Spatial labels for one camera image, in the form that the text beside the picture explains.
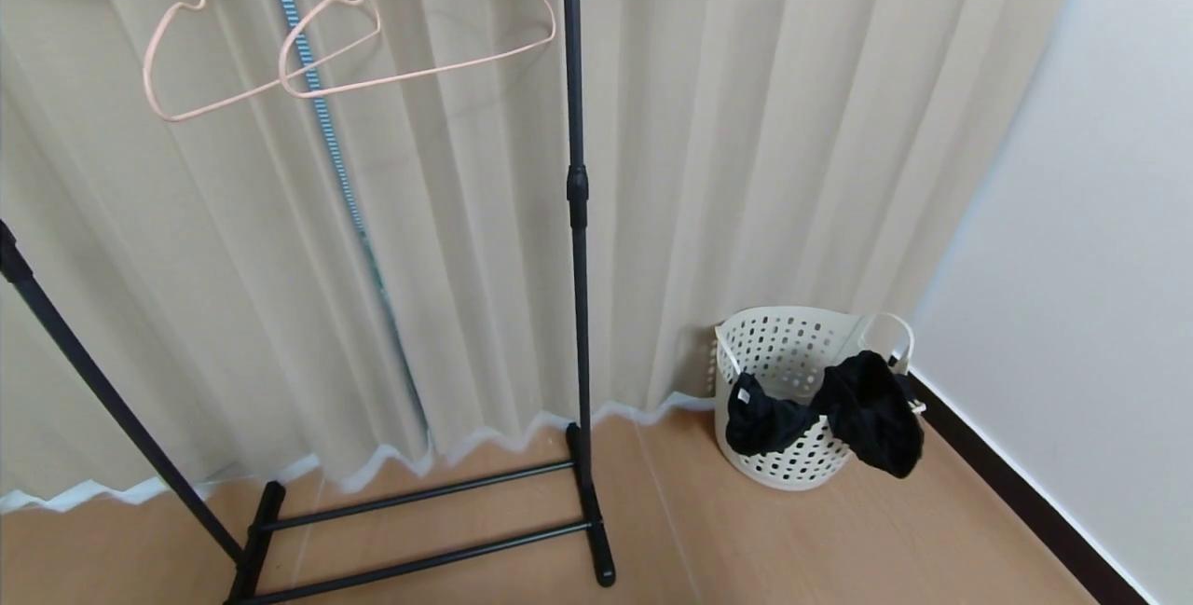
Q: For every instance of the white laundry basket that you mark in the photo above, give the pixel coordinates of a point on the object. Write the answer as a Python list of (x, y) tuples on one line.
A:
[(774, 344)]

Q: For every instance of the black garment with white label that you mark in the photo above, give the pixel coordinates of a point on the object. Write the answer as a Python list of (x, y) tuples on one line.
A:
[(764, 423)]

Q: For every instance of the pink clothes hanger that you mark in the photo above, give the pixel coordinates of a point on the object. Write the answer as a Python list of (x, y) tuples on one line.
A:
[(146, 64), (419, 72)]

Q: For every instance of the beige curtain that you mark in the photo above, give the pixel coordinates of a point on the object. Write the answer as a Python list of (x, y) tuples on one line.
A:
[(792, 120)]

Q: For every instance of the black clothes rack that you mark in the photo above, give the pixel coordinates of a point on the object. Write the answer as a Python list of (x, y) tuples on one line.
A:
[(578, 120)]

